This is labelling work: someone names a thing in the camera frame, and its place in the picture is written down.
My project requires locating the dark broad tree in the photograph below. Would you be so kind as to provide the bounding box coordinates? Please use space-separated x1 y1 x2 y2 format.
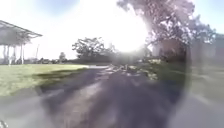
71 36 116 64

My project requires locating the grey asphalt path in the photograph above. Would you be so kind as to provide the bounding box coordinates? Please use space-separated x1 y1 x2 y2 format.
0 65 224 128

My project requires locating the small distant tree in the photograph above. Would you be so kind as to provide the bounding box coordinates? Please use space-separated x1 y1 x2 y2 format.
58 51 68 64

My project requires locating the grass verge with leaves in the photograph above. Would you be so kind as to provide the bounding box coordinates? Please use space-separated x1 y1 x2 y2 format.
128 59 224 101

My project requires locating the large leafy tree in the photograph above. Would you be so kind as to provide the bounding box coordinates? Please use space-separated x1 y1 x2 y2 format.
116 0 218 64

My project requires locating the thin pole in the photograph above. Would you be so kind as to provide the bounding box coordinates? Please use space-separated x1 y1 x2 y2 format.
35 43 40 61

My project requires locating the green grass lawn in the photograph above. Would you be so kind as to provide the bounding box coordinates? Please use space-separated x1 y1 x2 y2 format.
0 63 90 98

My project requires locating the open roofed shelter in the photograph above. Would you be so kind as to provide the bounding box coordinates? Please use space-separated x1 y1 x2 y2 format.
0 19 44 66

